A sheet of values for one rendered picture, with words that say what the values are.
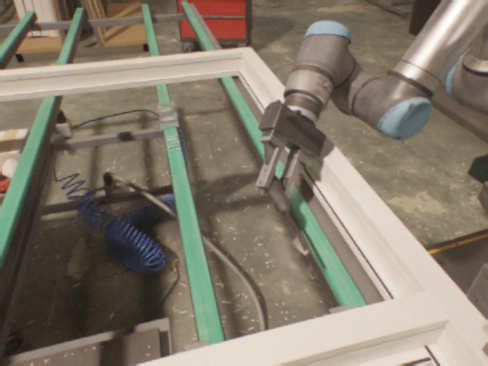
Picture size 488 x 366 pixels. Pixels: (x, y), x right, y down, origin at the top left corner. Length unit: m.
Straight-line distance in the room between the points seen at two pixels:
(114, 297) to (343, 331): 1.36
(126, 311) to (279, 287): 0.65
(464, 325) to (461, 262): 0.99
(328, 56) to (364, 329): 0.49
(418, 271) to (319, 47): 0.43
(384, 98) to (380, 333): 0.44
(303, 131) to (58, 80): 0.85
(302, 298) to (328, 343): 1.18
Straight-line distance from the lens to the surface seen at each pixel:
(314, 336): 0.49
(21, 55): 4.61
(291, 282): 1.71
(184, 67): 1.31
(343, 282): 0.64
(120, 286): 1.79
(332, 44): 0.78
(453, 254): 1.56
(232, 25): 4.03
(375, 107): 0.78
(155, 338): 0.91
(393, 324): 0.53
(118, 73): 1.31
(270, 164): 0.68
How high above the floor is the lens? 1.36
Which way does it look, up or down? 38 degrees down
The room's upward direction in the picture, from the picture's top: 1 degrees counter-clockwise
